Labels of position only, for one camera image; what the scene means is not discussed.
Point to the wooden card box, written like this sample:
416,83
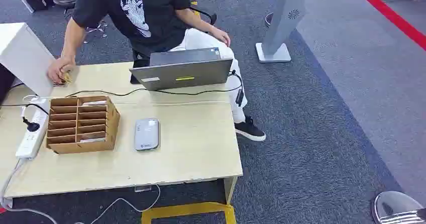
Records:
83,142

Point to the person's right hand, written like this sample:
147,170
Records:
58,67

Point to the person's left hand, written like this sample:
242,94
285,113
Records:
222,35

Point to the black chair armrest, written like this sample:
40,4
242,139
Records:
206,14

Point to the white cabinet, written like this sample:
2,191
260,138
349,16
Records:
23,56

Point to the white power strip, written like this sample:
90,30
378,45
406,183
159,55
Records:
30,142

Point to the black plug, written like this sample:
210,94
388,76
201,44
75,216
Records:
32,126

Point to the white card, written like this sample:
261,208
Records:
94,102
92,140

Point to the small yellow item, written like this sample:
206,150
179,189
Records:
67,78

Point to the person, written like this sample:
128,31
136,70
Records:
146,19

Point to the grey laptop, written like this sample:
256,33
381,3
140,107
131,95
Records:
186,73

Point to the yellow floor tape frame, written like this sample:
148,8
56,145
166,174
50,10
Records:
186,210

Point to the grey floor stand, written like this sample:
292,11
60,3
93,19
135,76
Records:
283,19

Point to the black shoe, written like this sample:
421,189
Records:
249,131

